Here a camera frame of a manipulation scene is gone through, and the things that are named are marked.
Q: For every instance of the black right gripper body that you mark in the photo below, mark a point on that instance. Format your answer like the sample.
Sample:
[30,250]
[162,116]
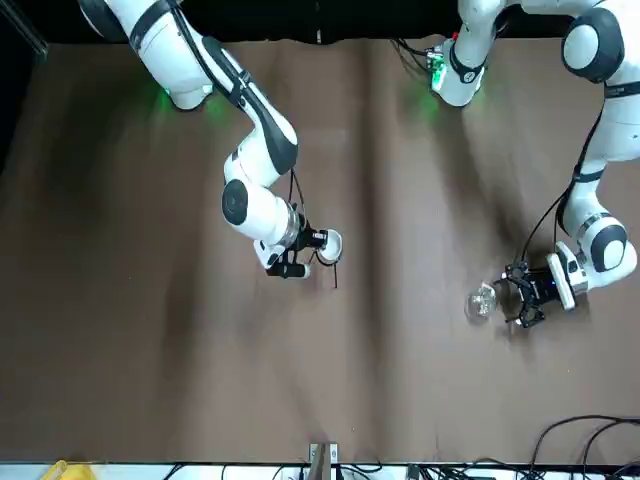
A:
[312,239]

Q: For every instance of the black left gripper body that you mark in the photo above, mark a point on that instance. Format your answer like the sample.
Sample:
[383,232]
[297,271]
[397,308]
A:
[540,292]

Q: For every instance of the white porcelain crucible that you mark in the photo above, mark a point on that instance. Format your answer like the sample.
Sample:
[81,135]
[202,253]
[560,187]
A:
[331,247]

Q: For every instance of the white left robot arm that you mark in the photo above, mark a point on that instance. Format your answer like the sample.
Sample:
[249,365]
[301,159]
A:
[610,135]

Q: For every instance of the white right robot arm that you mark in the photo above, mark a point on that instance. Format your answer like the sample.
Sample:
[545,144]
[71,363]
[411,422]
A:
[165,50]

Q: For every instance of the yellow bag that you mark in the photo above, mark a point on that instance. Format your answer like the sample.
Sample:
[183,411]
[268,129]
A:
[70,470]

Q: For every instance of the aluminium camera post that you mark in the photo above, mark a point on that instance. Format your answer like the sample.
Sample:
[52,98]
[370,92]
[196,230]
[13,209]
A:
[322,460]

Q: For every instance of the dark corner rail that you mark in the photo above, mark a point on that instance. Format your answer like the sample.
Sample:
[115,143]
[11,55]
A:
[25,25]

